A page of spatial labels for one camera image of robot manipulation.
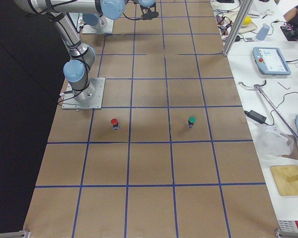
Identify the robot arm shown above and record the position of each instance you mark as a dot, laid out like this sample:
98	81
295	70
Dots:
82	56
139	2

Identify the red push button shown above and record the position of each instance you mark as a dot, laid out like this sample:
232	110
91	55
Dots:
115	123

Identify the green push button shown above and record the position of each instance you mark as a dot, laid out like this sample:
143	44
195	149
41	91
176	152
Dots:
191	121

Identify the black power adapter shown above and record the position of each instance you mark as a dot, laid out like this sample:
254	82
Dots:
256	117

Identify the metal grabber pole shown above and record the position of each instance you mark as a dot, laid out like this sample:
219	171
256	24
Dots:
258	87

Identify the clear plastic bag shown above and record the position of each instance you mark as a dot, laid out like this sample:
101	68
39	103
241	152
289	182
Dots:
271	141

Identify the beige tray with plate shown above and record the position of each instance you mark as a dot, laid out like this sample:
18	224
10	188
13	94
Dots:
247	25

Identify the yellow fruit toy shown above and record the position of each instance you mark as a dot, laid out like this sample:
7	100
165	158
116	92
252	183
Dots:
247	21

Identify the blue plastic cup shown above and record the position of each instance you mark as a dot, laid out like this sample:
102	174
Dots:
262	33

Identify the wooden cutting board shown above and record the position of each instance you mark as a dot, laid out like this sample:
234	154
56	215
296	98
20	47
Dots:
286	179

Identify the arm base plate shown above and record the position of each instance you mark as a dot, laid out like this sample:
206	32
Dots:
105	26
90	98

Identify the aluminium frame post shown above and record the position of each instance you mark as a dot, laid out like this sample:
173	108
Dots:
242	13

